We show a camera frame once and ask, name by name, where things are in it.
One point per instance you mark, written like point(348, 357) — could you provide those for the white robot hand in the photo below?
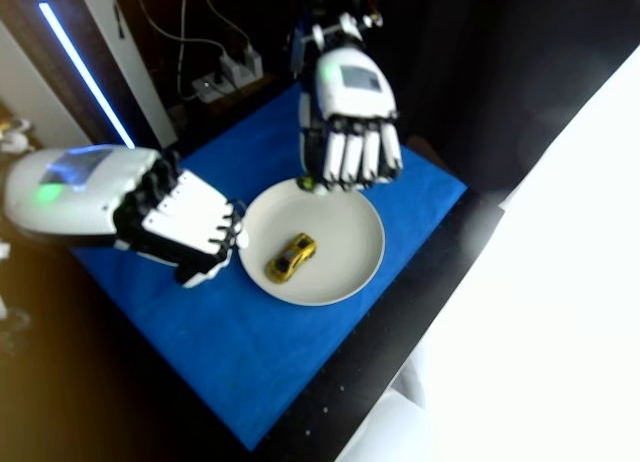
point(75, 207)
point(330, 97)

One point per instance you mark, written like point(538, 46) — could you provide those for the green toy car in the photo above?
point(306, 183)

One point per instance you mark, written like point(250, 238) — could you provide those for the yellow toy car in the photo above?
point(292, 257)

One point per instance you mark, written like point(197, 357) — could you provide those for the white round plate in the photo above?
point(340, 242)

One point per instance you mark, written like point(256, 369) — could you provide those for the white power strip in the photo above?
point(242, 64)
point(210, 88)

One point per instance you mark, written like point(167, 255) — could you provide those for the glowing light strip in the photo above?
point(85, 72)

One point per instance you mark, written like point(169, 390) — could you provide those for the white upright panel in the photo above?
point(135, 72)

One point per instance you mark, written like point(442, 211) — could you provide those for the dark curtain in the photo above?
point(500, 57)

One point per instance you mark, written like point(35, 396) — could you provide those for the blue table cloth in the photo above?
point(250, 357)

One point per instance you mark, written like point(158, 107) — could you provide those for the white backdrop sheet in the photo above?
point(550, 282)

